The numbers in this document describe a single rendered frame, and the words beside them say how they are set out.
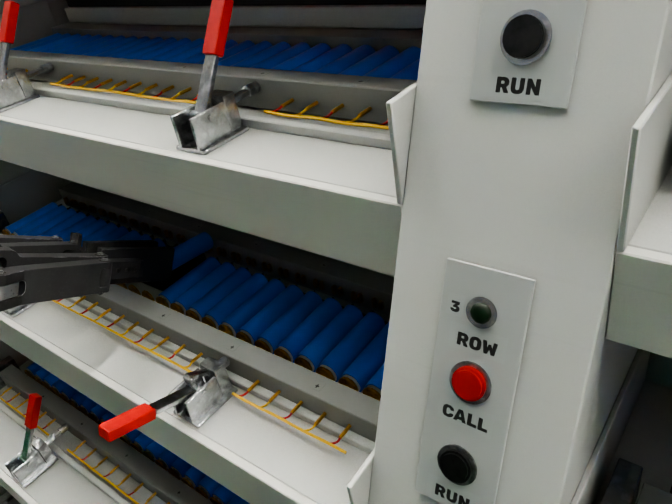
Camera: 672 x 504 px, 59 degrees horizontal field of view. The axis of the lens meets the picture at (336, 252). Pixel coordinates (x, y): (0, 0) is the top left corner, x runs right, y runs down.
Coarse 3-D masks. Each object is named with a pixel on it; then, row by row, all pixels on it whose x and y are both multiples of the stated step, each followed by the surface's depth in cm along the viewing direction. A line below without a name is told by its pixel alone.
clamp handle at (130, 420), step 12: (192, 384) 41; (168, 396) 41; (180, 396) 41; (144, 408) 39; (156, 408) 39; (168, 408) 40; (108, 420) 37; (120, 420) 38; (132, 420) 38; (144, 420) 38; (108, 432) 36; (120, 432) 37
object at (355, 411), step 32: (128, 320) 52; (160, 320) 49; (192, 320) 48; (192, 352) 47; (224, 352) 44; (256, 352) 44; (256, 384) 43; (288, 384) 40; (320, 384) 40; (288, 416) 40; (320, 416) 39; (352, 416) 38
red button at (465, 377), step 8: (464, 368) 27; (472, 368) 26; (456, 376) 27; (464, 376) 27; (472, 376) 26; (480, 376) 26; (456, 384) 27; (464, 384) 27; (472, 384) 26; (480, 384) 26; (456, 392) 27; (464, 392) 27; (472, 392) 26; (480, 392) 26; (472, 400) 27
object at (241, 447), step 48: (0, 192) 71; (48, 192) 76; (144, 288) 57; (0, 336) 61; (48, 336) 53; (96, 336) 52; (96, 384) 48; (144, 384) 46; (144, 432) 48; (192, 432) 41; (240, 432) 41; (288, 432) 40; (240, 480) 40; (288, 480) 37; (336, 480) 36
